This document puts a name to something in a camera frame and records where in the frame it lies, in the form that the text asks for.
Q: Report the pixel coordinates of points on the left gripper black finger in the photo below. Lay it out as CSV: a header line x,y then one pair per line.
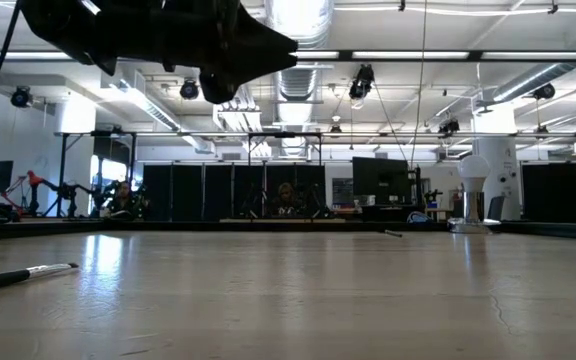
x,y
248,32
228,70

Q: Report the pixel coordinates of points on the red robot arm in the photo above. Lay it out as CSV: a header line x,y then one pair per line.
x,y
34,178

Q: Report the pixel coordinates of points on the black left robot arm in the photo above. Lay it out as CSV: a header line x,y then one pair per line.
x,y
58,25

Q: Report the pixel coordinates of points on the black background robot arm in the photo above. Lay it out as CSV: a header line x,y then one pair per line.
x,y
68,191

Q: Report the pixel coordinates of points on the black ceiling spotlight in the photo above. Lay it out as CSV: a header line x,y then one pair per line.
x,y
544,91
20,96
449,127
189,89
361,82

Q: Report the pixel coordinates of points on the person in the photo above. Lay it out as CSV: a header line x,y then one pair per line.
x,y
285,197
124,197

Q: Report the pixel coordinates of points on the small dark board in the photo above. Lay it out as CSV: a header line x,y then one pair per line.
x,y
342,190

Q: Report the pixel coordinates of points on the large black monitor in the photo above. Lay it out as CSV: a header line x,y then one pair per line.
x,y
380,180

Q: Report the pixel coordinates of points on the tiny black marker far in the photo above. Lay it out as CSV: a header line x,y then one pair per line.
x,y
394,233

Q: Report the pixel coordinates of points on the white bulb chrome lamp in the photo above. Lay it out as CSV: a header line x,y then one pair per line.
x,y
473,170

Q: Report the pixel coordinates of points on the white round column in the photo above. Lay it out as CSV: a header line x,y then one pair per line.
x,y
505,165

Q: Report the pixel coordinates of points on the grey office chair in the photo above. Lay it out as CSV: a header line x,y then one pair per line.
x,y
496,207

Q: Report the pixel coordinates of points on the silver ceiling air duct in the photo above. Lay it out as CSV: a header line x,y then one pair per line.
x,y
308,20
533,80

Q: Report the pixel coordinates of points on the black station frame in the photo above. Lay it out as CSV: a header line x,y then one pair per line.
x,y
284,134

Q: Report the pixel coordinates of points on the black partition wall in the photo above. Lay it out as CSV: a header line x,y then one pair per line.
x,y
188,192
548,192

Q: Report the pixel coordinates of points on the black table frame rail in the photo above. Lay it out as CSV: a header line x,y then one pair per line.
x,y
268,226

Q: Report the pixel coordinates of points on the dark station frame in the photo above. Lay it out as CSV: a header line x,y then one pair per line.
x,y
62,175

